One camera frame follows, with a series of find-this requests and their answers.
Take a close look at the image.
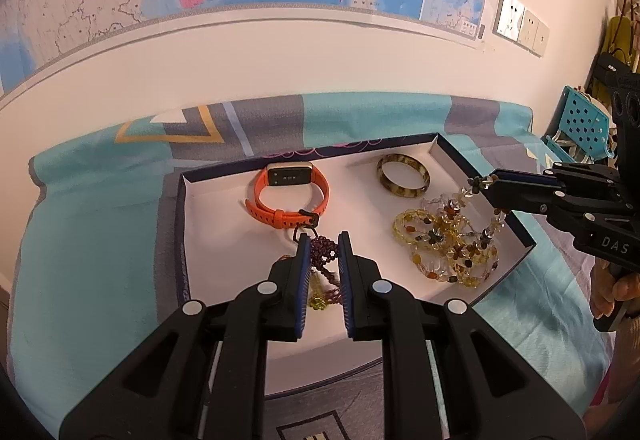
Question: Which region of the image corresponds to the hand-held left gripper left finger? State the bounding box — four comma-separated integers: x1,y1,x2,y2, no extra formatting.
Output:
59,233,312,440

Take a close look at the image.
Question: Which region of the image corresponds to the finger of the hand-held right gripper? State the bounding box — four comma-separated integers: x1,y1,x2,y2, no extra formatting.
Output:
487,184,552,217
490,164,562,187

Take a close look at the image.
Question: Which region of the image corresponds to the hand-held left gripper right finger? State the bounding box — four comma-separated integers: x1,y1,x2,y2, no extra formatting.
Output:
339,231,587,440

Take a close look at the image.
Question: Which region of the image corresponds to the dark red bead bracelet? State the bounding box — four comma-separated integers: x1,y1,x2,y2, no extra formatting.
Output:
292,225,347,311

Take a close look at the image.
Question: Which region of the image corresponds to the clear amber chip bead strand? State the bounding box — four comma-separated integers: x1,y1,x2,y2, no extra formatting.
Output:
445,174,511,246

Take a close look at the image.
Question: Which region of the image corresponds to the pile of amber bead bracelets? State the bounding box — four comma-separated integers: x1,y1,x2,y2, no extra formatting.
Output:
391,200,501,289

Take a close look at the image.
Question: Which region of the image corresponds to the white shallow tray box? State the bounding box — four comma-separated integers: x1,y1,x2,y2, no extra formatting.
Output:
177,133,539,396

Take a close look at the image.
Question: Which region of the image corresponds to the person's right forearm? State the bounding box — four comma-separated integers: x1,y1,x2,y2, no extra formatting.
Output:
582,315,640,431

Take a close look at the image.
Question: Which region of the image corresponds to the person's right hand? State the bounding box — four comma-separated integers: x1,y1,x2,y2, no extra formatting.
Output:
589,263,640,321

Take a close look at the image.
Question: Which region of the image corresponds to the teal perforated basket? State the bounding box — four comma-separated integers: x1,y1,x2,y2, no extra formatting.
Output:
542,85,619,166

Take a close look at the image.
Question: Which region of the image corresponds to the orange smartwatch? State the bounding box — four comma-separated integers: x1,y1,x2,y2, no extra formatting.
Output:
244,161,331,231

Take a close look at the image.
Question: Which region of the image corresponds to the tortoiseshell bangle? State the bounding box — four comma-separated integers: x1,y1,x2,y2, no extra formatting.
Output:
376,153,431,198

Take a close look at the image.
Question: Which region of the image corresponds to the yellow hanging object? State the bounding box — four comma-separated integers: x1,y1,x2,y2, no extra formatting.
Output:
599,0,640,72

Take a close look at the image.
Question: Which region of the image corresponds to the teal and grey blanket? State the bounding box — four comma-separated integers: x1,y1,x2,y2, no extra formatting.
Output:
7,93,617,440

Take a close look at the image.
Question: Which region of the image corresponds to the clear crystal bead bracelet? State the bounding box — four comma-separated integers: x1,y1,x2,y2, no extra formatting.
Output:
417,194,454,220

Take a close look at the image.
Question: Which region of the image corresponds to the white wall socket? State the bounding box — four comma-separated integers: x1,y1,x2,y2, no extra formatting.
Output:
532,20,550,56
492,0,526,42
517,7,540,49

